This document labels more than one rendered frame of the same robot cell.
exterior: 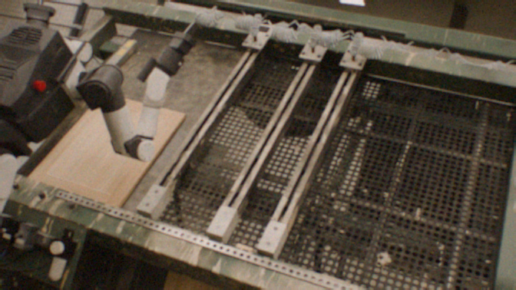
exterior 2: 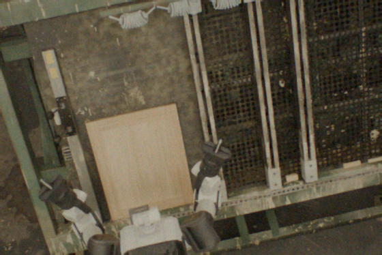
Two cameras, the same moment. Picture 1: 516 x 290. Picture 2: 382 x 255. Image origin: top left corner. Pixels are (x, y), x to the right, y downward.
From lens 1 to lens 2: 2.96 m
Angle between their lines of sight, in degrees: 69
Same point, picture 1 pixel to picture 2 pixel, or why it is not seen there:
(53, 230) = not seen: hidden behind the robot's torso
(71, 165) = (131, 193)
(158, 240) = (243, 207)
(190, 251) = (266, 202)
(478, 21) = not seen: outside the picture
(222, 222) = (276, 180)
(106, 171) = (161, 183)
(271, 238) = (312, 173)
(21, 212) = not seen: hidden behind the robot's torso
